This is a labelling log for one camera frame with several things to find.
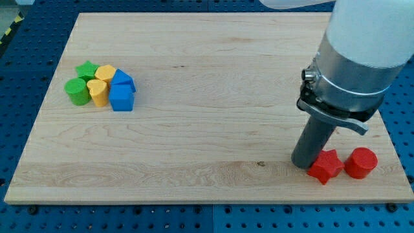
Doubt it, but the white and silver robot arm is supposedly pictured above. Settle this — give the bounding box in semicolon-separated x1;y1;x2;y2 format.
297;0;413;135

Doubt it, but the blue cube block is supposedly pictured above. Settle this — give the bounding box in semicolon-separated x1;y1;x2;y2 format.
109;85;134;111

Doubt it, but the blue triangle block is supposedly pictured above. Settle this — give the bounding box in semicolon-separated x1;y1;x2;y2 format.
110;69;136;93

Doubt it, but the yellow heart block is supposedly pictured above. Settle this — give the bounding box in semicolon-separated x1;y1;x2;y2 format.
87;79;109;107

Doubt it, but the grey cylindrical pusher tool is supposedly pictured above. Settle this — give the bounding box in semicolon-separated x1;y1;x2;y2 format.
291;116;336;169

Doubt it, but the yellow hexagon block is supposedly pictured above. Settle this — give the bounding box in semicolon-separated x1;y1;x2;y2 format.
94;65;116;85

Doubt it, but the green star block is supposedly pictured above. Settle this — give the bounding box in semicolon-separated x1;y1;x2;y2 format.
75;60;100;83

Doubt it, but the red star block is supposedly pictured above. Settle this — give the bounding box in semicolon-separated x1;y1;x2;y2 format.
307;150;345;185

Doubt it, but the green cylinder block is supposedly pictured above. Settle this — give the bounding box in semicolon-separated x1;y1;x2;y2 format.
64;78;91;105

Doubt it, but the red cylinder block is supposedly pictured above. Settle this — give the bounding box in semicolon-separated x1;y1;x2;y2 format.
344;148;378;179

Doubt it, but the yellow black hazard tape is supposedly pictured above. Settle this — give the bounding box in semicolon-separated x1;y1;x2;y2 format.
1;12;24;46

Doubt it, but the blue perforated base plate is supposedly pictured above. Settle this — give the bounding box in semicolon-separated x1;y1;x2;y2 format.
1;1;413;232

